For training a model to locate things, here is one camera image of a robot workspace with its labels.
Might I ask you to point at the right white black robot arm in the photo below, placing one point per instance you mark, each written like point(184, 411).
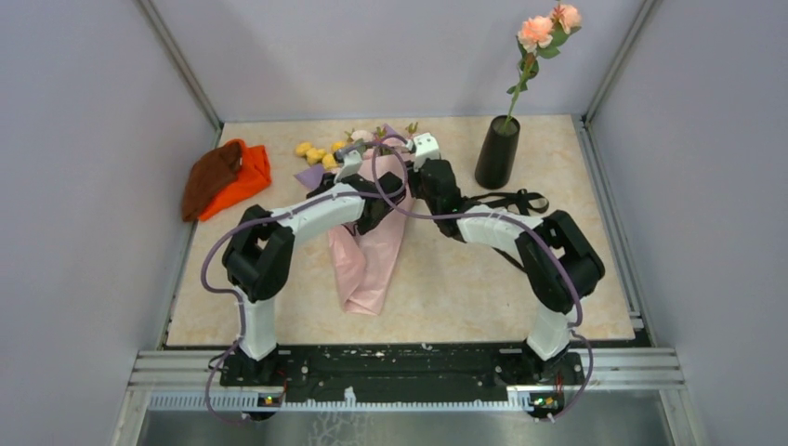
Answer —
point(560, 264)

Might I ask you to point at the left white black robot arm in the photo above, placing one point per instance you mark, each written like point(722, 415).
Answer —
point(259, 251)

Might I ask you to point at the black ribbon with gold lettering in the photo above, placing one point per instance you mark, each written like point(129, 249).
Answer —
point(526, 202)

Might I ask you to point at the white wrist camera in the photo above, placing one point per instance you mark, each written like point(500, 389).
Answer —
point(423, 148)
point(349, 161)

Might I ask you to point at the pink wrapping paper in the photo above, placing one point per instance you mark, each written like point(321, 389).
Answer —
point(364, 264)

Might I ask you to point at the purple wrapping paper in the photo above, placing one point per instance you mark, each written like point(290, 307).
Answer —
point(312, 177)

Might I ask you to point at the aluminium corner frame post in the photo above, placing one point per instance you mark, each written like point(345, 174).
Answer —
point(177, 58)

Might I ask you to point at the right aluminium frame post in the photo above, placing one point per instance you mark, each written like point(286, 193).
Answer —
point(644, 13)

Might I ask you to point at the orange cloth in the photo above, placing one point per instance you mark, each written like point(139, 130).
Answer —
point(252, 175)

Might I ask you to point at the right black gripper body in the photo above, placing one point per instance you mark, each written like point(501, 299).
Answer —
point(416, 189)

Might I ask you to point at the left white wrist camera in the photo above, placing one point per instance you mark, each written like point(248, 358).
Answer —
point(349, 161)

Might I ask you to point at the peach flower stem in vase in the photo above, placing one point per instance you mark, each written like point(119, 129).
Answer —
point(540, 37)

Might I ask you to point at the pink and white flower bunch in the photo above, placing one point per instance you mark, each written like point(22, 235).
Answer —
point(392, 140)

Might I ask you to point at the aluminium front rail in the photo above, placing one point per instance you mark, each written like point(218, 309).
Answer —
point(182, 380)

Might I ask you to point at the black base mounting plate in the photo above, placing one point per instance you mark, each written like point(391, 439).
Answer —
point(509, 363)

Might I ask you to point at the yellow rose bunch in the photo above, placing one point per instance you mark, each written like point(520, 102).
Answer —
point(324, 157)

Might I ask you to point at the black vase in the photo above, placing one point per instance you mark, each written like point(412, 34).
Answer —
point(498, 152)

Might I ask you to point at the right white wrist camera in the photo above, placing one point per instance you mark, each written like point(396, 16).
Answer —
point(423, 148)

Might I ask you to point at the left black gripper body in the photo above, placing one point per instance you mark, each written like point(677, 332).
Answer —
point(364, 222)

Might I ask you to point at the brown cloth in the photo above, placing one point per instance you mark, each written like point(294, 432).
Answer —
point(210, 175)

